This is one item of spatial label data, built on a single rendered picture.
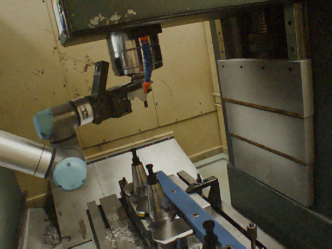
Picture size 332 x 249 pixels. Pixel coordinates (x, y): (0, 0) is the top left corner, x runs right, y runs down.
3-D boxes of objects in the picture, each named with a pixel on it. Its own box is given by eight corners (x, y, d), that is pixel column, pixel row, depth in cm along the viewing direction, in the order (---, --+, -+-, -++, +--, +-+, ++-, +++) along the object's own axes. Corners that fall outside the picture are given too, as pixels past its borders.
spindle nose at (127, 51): (174, 64, 89) (167, 25, 86) (128, 76, 81) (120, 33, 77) (146, 66, 102) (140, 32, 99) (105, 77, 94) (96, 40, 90)
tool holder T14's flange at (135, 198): (160, 202, 65) (158, 192, 65) (134, 209, 64) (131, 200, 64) (155, 190, 71) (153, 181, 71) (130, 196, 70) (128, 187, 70)
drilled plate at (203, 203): (150, 242, 92) (146, 229, 91) (127, 203, 119) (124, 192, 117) (211, 216, 99) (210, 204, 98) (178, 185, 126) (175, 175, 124)
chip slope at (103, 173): (66, 271, 130) (48, 225, 123) (60, 207, 191) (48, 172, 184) (229, 206, 157) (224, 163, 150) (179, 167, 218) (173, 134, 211)
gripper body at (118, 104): (123, 109, 94) (89, 123, 87) (115, 83, 91) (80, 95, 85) (135, 111, 87) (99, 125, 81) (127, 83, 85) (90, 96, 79)
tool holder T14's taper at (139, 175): (153, 191, 66) (147, 164, 64) (134, 197, 65) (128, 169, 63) (150, 183, 70) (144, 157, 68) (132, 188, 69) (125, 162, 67)
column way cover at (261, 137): (306, 210, 97) (299, 61, 84) (230, 167, 141) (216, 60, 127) (316, 205, 99) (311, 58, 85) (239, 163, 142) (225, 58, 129)
